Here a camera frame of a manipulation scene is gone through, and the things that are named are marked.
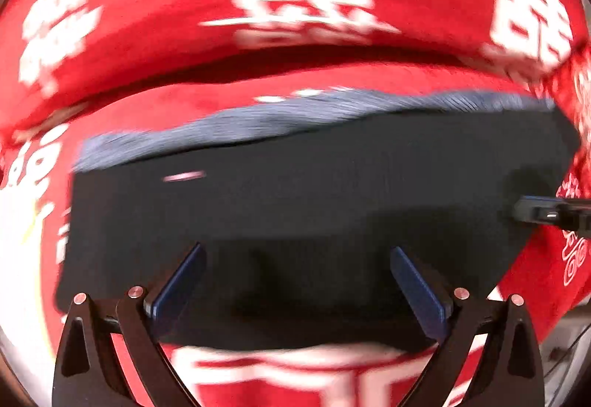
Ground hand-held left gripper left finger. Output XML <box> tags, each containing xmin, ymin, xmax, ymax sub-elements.
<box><xmin>52</xmin><ymin>242</ymin><xmax>208</xmax><ymax>407</ymax></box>

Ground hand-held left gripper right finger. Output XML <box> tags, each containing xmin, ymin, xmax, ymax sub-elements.
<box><xmin>389</xmin><ymin>245</ymin><xmax>546</xmax><ymax>407</ymax></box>

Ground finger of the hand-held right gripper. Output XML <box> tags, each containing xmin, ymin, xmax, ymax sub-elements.
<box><xmin>512</xmin><ymin>196</ymin><xmax>591</xmax><ymax>233</ymax></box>

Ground black pants with grey waistband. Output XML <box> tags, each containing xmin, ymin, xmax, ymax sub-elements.
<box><xmin>55</xmin><ymin>88</ymin><xmax>583</xmax><ymax>352</ymax></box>

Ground red embroidered cushion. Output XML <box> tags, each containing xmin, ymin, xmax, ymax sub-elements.
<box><xmin>501</xmin><ymin>49</ymin><xmax>591</xmax><ymax>336</ymax></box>

